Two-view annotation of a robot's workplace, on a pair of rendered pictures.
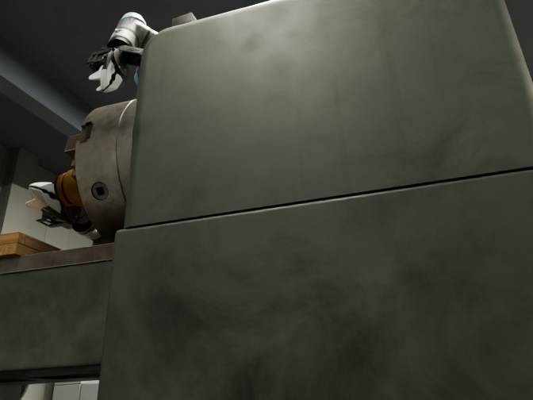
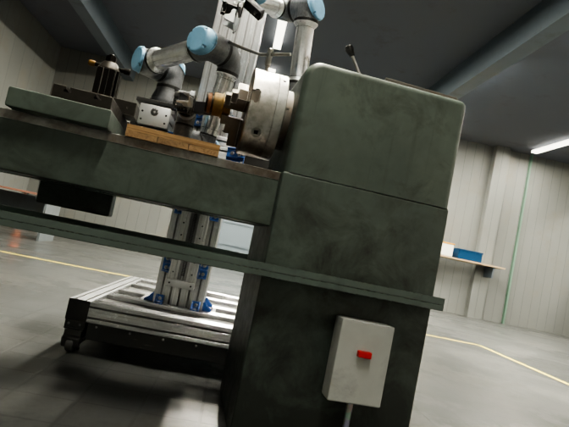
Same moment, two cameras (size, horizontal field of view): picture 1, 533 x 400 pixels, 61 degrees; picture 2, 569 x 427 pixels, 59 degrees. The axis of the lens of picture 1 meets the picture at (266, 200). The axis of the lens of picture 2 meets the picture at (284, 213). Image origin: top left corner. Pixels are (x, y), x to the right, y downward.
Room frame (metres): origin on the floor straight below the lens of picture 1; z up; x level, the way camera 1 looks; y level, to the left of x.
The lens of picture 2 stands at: (-0.87, 0.91, 0.62)
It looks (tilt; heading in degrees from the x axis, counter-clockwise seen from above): 4 degrees up; 334
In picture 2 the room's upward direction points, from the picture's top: 12 degrees clockwise
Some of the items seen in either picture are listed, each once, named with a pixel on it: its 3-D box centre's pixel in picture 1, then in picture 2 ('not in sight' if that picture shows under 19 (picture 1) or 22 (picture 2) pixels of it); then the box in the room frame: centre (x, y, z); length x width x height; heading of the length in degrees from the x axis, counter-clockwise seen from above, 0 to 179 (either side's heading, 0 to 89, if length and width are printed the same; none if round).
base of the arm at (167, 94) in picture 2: not in sight; (166, 97); (1.58, 0.47, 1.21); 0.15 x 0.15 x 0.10
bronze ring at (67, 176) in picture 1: (82, 186); (218, 104); (0.90, 0.41, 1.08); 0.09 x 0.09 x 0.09; 75
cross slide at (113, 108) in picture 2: not in sight; (94, 113); (1.03, 0.80, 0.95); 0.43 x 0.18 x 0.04; 164
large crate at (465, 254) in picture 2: not in sight; (466, 255); (6.78, -6.96, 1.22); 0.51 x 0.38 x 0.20; 69
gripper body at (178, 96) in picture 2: (67, 213); (185, 104); (1.04, 0.50, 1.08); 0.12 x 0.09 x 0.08; 164
